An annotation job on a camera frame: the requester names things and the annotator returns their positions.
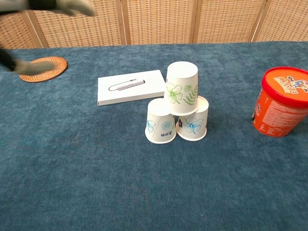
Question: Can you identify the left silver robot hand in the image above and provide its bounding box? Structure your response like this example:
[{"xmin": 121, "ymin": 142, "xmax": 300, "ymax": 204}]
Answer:
[{"xmin": 0, "ymin": 0, "xmax": 95, "ymax": 75}]

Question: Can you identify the white cup green flower print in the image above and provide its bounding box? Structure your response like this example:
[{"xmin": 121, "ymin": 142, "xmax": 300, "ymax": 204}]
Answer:
[{"xmin": 163, "ymin": 61, "xmax": 199, "ymax": 116}]

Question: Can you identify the white cup blue dandelion print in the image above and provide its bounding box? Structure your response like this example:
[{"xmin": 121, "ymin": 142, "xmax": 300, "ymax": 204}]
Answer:
[{"xmin": 144, "ymin": 98, "xmax": 178, "ymax": 144}]

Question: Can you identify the white cup blue flower print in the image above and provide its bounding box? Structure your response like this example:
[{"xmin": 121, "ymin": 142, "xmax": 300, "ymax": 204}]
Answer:
[{"xmin": 176, "ymin": 96, "xmax": 209, "ymax": 141}]

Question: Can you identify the woven bamboo screen panel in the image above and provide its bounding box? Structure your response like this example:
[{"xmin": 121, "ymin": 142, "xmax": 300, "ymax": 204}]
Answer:
[
  {"xmin": 250, "ymin": 0, "xmax": 308, "ymax": 43},
  {"xmin": 120, "ymin": 0, "xmax": 200, "ymax": 46},
  {"xmin": 21, "ymin": 0, "xmax": 127, "ymax": 48},
  {"xmin": 190, "ymin": 0, "xmax": 269, "ymax": 44},
  {"xmin": 0, "ymin": 7, "xmax": 49, "ymax": 50}
]

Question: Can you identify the round woven rattan coaster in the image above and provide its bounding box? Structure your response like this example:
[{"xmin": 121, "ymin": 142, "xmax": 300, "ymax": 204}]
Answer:
[{"xmin": 18, "ymin": 56, "xmax": 68, "ymax": 83}]

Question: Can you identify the blue plush table cover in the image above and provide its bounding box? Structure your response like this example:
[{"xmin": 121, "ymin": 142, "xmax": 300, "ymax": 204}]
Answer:
[{"xmin": 0, "ymin": 41, "xmax": 308, "ymax": 231}]

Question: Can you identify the orange tub with red lid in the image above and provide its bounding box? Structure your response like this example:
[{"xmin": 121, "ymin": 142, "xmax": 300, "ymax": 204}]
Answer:
[{"xmin": 251, "ymin": 66, "xmax": 308, "ymax": 138}]

